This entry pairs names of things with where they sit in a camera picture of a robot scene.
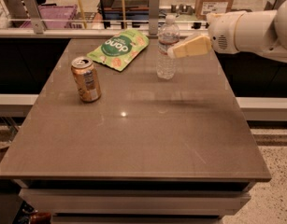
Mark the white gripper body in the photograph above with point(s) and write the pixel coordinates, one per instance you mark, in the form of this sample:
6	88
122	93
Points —
222	34

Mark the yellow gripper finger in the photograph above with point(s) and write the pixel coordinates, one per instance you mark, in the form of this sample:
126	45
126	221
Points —
193	45

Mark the clear plastic water bottle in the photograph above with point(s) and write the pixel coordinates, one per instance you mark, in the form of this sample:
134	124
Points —
168	36

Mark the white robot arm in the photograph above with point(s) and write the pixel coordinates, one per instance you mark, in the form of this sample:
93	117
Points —
261	32

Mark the green snack bag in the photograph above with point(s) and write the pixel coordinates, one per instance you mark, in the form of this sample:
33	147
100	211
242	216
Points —
118	51

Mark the orange soda can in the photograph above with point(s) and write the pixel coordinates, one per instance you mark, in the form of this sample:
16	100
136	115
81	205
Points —
86	78

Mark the purple plastic crate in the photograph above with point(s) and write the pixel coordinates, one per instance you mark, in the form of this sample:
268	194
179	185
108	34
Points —
58	17

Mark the grey metal railing post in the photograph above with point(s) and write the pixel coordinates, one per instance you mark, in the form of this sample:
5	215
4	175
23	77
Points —
153	16
35	17

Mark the grey metal left railing post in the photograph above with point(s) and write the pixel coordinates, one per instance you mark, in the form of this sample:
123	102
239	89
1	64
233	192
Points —
35	17

